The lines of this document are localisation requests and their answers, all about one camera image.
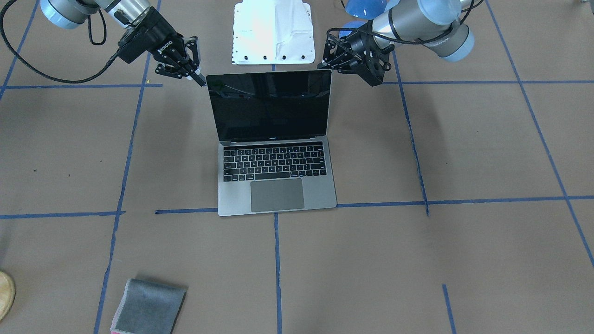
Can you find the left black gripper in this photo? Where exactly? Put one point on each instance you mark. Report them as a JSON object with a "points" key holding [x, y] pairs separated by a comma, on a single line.
{"points": [[358, 43]]}

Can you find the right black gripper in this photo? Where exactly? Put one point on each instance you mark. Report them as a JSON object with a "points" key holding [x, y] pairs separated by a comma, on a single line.
{"points": [[157, 35]]}

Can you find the silver laptop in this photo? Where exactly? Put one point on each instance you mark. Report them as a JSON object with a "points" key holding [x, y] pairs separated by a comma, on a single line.
{"points": [[273, 146]]}

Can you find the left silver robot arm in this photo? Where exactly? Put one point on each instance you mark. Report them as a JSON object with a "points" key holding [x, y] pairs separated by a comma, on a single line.
{"points": [[438, 25]]}

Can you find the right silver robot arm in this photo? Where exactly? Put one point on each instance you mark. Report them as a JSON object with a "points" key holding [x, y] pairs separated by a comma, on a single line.
{"points": [[70, 14]]}

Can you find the grey folded cloth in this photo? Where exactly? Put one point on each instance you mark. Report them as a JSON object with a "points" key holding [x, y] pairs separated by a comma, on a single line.
{"points": [[147, 307]]}

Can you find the wooden mug tree stand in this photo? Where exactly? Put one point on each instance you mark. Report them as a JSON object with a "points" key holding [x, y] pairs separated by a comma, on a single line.
{"points": [[7, 294]]}

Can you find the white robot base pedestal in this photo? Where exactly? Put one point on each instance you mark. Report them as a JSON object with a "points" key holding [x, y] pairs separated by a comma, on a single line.
{"points": [[272, 32]]}

